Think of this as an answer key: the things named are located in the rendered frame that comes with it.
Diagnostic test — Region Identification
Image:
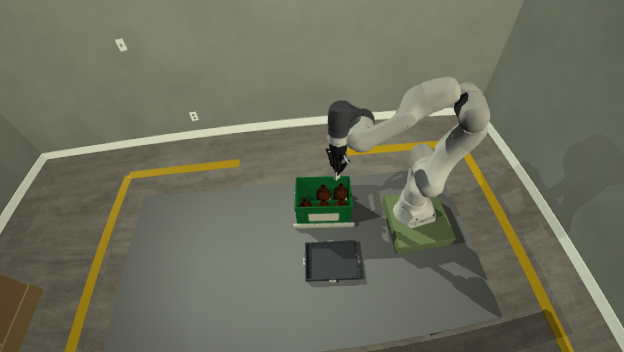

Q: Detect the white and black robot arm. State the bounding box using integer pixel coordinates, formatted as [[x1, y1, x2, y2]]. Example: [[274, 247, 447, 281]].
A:
[[327, 76, 490, 229]]

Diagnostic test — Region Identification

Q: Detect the brown glass bottle with white label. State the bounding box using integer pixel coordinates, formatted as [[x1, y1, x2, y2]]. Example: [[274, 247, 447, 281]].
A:
[[316, 184, 330, 201]]

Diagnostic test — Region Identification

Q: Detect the green bottle crate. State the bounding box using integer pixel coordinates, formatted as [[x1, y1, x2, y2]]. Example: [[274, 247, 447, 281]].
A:
[[295, 176, 353, 224]]

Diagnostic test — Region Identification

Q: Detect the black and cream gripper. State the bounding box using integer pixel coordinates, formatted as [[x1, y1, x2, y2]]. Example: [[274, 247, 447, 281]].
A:
[[326, 143, 350, 180]]

